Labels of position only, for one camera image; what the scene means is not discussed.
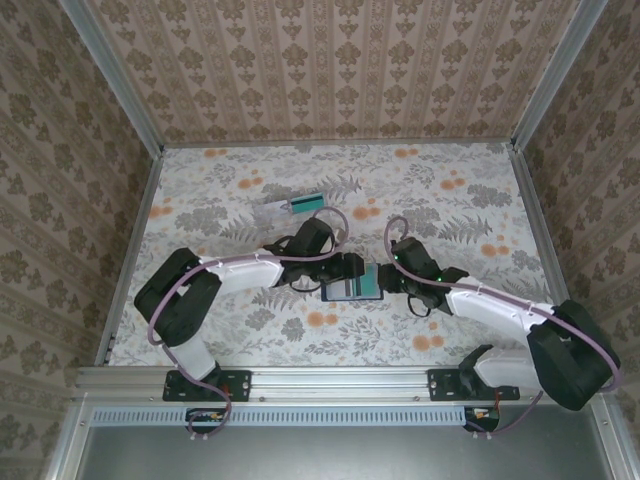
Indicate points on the grey metal sheet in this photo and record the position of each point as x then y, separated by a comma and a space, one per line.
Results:
325, 455

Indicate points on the teal card with grey stripe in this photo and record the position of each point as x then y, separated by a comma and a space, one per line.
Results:
306, 201

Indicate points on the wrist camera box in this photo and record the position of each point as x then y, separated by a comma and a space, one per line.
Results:
312, 237
415, 257

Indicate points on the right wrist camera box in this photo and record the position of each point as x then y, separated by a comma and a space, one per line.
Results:
415, 257

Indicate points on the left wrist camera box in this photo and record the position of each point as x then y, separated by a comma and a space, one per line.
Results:
312, 237

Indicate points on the aluminium side rail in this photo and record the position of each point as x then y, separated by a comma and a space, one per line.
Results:
140, 225
541, 225

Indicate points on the floral patterned table cover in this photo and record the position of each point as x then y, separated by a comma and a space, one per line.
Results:
450, 225

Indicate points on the long aluminium base rail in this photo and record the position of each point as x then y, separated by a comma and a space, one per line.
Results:
340, 382

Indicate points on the thin aluminium edge rail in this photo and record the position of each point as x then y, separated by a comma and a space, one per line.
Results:
340, 144

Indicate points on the dark blue card holder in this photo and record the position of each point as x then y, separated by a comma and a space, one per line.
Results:
332, 294

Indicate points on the teal credit card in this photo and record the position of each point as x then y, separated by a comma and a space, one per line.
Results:
370, 282

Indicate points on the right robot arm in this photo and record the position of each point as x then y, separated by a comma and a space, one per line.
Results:
490, 305

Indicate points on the aluminium upright post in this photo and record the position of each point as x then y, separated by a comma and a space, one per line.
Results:
550, 75
116, 75

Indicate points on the clear plastic tray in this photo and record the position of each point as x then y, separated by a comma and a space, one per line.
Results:
270, 212

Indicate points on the black controller board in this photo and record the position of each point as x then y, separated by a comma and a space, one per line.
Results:
482, 419
205, 420

